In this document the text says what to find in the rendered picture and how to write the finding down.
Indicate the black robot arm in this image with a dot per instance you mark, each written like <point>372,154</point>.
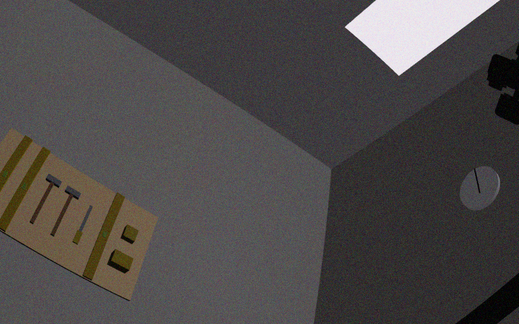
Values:
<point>501,73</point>

